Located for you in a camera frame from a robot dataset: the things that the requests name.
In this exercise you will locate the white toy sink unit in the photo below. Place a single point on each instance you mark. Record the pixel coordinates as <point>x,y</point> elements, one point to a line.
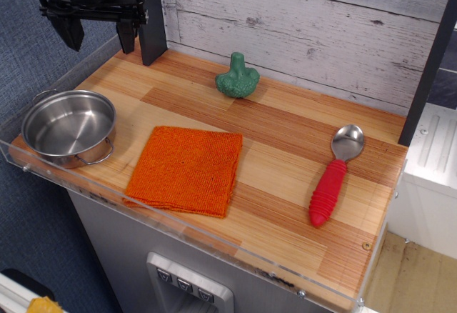
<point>423,209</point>

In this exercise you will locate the clear acrylic guard rail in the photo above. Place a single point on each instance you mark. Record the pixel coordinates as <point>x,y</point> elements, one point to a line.
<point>287,133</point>

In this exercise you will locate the yellow object bottom left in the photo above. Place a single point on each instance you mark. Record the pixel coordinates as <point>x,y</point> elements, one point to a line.
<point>43,305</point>

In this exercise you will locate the silver dispenser button panel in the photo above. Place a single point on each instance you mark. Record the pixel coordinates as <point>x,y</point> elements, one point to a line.
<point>185,284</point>

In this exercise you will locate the dark right vertical post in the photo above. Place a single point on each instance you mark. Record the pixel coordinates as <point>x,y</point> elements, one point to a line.
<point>438,49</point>

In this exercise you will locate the dark vertical post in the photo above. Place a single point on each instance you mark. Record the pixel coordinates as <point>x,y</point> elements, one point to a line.
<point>438,49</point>
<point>152,36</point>

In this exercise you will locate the dark left vertical post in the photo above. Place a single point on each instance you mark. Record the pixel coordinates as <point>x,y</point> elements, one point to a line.
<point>152,36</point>

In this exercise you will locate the stainless steel pot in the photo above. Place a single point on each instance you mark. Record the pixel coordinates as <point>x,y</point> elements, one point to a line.
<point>70,128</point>

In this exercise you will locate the red handled metal spoon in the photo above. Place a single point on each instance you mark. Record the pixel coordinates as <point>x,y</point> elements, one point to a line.
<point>346,144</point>

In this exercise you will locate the green toy broccoli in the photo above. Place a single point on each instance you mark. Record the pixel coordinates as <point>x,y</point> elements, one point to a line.
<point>239,81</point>

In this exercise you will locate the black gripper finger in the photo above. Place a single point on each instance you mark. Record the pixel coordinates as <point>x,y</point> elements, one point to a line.
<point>70,30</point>
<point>127,34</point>

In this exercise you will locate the orange towel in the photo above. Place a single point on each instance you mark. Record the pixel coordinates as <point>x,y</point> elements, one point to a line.
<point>186,170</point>

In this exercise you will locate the grey toy fridge cabinet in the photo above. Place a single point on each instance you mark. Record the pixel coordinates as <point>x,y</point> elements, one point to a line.
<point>122,244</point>

